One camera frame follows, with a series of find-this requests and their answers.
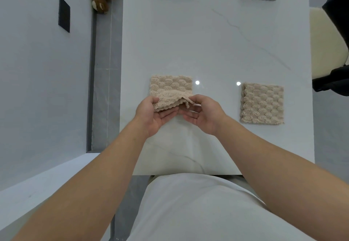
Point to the person's left hand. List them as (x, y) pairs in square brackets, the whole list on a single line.
[(147, 118)]

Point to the person's left forearm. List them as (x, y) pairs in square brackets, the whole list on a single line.
[(87, 189)]

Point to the cream chair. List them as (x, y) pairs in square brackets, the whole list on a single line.
[(324, 44)]

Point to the black wall outlet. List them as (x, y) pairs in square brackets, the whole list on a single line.
[(64, 14)]

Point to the person's right hand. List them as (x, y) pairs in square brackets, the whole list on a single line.
[(211, 115)]

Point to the white marble table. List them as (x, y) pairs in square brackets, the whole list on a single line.
[(218, 44)]

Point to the person's white shirt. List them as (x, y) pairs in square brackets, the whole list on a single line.
[(204, 213)]

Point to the beige waffle towel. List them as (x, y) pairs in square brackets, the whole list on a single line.
[(261, 104), (169, 83)]

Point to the person's right forearm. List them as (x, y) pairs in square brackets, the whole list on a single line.
[(286, 178)]

